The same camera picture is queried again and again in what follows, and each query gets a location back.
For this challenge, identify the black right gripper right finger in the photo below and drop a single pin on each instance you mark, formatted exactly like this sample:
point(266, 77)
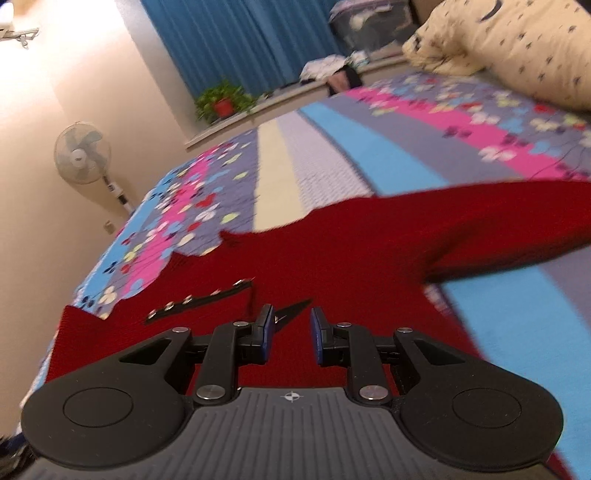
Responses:
point(352, 347)

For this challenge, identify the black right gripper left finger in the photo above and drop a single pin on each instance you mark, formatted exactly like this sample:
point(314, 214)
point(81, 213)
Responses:
point(230, 346)

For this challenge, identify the red knitted sweater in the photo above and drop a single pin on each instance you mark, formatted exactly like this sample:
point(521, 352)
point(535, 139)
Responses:
point(454, 415)

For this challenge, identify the pile of clothes on sill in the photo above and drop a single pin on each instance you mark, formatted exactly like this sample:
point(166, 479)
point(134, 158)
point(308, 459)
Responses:
point(337, 72)

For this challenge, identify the white standing fan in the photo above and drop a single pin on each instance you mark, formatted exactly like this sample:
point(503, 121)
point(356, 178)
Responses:
point(82, 156)

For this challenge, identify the green potted plant red pot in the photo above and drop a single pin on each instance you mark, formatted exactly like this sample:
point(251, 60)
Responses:
point(222, 101)

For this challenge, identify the blue window curtain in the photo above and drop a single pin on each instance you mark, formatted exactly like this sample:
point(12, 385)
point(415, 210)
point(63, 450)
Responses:
point(259, 45)

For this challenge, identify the clear plastic storage box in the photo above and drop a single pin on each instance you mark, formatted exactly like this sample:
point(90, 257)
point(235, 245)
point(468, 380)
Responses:
point(369, 26)

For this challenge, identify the cream patterned pillow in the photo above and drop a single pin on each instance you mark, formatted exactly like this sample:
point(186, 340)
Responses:
point(537, 48)

